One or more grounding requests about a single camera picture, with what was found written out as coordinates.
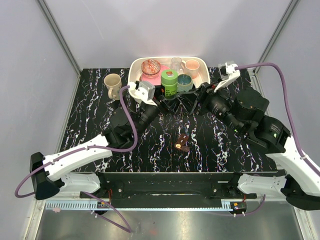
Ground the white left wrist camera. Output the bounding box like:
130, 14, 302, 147
127, 81, 157, 106

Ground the aluminium frame post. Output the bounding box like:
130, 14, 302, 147
36, 0, 82, 76
252, 0, 301, 75

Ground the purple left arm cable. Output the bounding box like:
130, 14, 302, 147
14, 84, 139, 233

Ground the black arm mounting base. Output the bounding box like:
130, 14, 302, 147
92, 172, 257, 200

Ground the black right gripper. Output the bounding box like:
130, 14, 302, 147
176, 76, 245, 134

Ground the teal green mug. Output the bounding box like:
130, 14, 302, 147
177, 74, 193, 93

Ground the beige floral mug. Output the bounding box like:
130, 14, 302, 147
103, 73, 122, 100

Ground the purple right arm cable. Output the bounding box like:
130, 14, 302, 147
209, 62, 320, 217

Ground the white slotted cable duct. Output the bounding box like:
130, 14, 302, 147
45, 198, 232, 211

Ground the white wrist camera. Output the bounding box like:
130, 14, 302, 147
127, 81, 157, 106
214, 61, 241, 93

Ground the green pill bottle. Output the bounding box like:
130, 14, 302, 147
161, 83, 178, 99

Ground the white rectangular basin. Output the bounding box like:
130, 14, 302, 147
128, 56, 210, 88

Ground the red patterned glass bowl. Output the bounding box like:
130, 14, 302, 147
140, 59, 161, 78

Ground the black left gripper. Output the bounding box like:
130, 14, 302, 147
132, 83, 181, 138

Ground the clear glass cup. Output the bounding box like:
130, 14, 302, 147
170, 57, 185, 74

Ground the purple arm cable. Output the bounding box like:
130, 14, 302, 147
14, 84, 139, 233
209, 62, 320, 217

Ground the right aluminium frame post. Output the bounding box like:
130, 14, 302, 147
252, 0, 301, 75

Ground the right orange power connector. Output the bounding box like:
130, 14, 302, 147
231, 201, 247, 211

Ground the brown pill organizer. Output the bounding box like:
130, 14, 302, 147
174, 133, 190, 152

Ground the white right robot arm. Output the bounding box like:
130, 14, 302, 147
177, 84, 320, 211

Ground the left aluminium frame post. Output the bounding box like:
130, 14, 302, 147
36, 0, 82, 76

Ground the pink plate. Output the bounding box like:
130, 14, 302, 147
141, 64, 169, 86

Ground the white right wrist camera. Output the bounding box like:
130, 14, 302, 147
214, 61, 241, 93

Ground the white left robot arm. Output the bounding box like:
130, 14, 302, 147
29, 86, 180, 200

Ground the green bottle cap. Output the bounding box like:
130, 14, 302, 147
160, 69, 178, 85

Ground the peach pink mug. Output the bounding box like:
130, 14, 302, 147
183, 59, 200, 79

